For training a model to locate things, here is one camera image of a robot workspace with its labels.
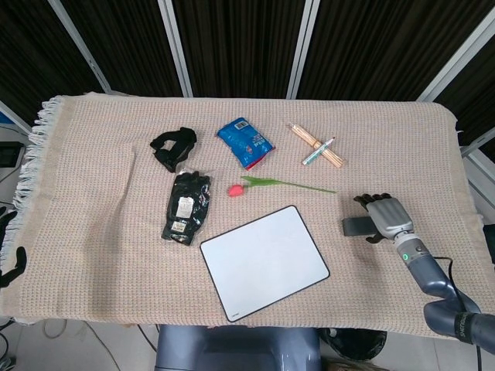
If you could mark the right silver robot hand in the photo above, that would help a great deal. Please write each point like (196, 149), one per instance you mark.
(388, 218)

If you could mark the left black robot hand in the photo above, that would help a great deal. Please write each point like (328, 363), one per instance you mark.
(17, 263)

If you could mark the dark grey board eraser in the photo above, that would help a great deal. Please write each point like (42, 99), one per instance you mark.
(356, 226)

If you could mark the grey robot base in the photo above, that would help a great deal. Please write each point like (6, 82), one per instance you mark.
(232, 348)

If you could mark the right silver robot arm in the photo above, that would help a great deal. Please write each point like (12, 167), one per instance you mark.
(429, 270)

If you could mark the white dry-erase board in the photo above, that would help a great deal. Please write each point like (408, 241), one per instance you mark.
(263, 259)

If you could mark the beige woven tablecloth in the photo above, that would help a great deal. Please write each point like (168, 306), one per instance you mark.
(96, 232)

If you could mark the green white marker pen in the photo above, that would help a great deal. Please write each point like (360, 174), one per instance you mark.
(315, 154)

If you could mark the black box device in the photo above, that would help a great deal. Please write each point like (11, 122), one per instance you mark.
(9, 154)

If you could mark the bundle of wooden sticks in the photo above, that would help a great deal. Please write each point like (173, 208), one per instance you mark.
(299, 133)

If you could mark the black waste bin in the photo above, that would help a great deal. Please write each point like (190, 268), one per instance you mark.
(356, 344)

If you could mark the red artificial tulip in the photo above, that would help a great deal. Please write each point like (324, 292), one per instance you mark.
(234, 190)

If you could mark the blue snack bag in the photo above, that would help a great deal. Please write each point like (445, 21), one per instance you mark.
(243, 143)

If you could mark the black gloves in plastic bag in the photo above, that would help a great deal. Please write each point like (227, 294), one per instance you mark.
(185, 208)

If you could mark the black cloth bundle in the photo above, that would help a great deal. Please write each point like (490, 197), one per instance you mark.
(181, 148)

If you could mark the white aluminium partition post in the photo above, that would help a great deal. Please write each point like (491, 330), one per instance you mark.
(176, 50)
(13, 116)
(303, 50)
(479, 143)
(81, 46)
(456, 58)

